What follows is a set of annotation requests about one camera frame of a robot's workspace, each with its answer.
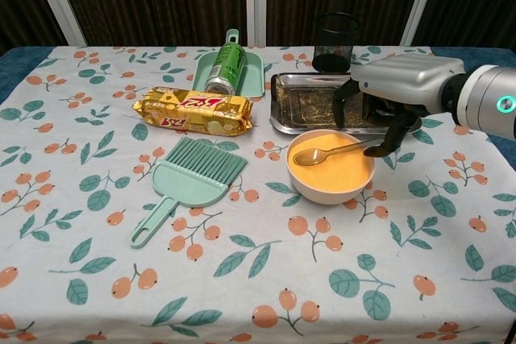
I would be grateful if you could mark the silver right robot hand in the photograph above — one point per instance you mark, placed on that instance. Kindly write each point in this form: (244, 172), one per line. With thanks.
(407, 80)

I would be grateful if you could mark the translucent plastic spoon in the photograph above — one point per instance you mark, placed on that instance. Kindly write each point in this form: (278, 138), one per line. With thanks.
(312, 156)

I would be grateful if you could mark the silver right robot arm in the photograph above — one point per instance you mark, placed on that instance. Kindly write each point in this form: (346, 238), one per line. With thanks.
(483, 98)

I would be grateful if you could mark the beige bowl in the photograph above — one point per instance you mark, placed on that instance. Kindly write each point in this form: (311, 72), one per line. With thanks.
(322, 197)

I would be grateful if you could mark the black mesh pen holder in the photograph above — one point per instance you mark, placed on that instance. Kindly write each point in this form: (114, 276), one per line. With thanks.
(334, 46)

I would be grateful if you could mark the stainless steel tray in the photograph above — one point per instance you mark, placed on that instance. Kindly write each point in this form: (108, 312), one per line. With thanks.
(306, 104)

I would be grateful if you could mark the mint green dustpan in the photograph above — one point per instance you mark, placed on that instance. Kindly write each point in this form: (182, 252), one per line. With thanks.
(253, 74)

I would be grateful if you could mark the green drink can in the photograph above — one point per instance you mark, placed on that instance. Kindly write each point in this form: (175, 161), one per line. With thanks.
(225, 68)

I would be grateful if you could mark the gold biscuit packet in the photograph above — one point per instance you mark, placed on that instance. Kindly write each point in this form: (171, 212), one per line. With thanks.
(193, 112)

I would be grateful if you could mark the floral printed tablecloth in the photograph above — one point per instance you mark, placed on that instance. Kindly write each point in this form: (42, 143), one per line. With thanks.
(258, 263)

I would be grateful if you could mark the mint green hand brush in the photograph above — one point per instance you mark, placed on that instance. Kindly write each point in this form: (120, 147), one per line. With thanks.
(189, 183)

